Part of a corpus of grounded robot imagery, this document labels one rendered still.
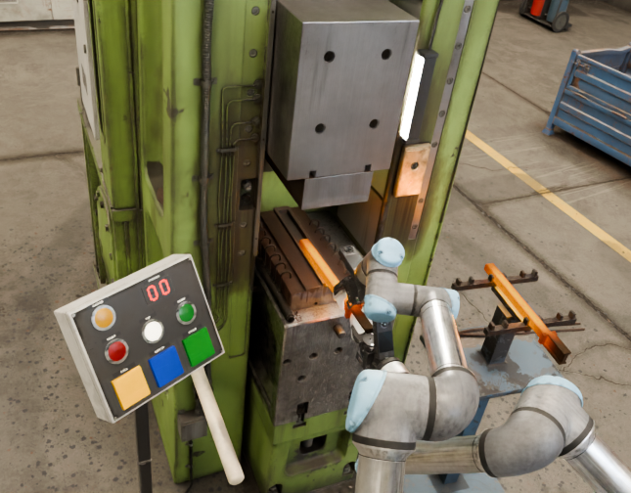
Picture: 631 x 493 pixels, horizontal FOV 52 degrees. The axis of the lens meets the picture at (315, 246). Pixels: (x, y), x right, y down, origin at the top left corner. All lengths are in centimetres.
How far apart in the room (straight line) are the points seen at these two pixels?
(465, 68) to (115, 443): 190
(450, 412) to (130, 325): 77
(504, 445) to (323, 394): 93
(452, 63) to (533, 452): 107
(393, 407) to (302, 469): 136
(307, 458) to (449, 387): 137
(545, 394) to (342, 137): 77
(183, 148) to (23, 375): 167
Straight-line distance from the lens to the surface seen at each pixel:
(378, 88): 165
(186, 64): 160
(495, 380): 223
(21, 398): 301
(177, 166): 171
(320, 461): 255
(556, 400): 145
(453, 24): 188
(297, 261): 201
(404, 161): 196
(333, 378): 215
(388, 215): 208
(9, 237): 391
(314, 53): 154
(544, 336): 202
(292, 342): 195
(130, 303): 158
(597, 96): 559
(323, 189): 172
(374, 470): 122
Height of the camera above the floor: 220
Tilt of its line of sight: 35 degrees down
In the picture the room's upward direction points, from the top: 8 degrees clockwise
